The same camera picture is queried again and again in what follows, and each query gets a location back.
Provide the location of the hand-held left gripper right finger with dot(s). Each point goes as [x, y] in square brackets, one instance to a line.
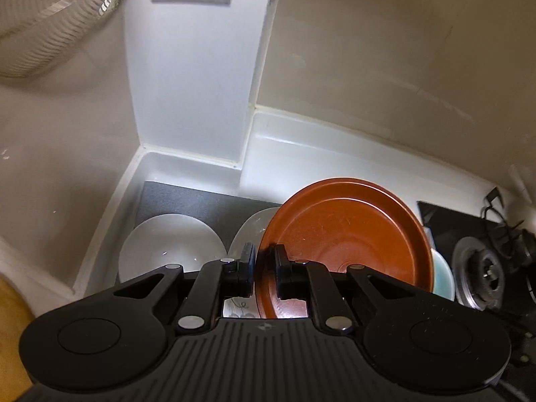
[278, 270]

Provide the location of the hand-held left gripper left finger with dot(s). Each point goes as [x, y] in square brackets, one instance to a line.
[248, 264]

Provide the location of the brown plate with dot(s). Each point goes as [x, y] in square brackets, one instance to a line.
[335, 226]

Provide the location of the white bowl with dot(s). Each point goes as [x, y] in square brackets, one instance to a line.
[251, 228]
[167, 236]

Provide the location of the white patterned plate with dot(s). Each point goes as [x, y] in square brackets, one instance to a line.
[238, 306]

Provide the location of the grey mat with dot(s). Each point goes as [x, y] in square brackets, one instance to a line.
[188, 200]

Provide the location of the light blue plate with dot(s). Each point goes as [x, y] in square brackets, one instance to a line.
[442, 276]

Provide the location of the black glass stove top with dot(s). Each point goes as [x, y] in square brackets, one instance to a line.
[448, 222]

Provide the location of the gas stove burner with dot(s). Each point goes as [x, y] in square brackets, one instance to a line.
[481, 272]

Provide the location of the black pot support grate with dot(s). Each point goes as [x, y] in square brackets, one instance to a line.
[511, 234]

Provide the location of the white mesh basket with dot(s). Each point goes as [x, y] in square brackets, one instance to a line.
[50, 21]

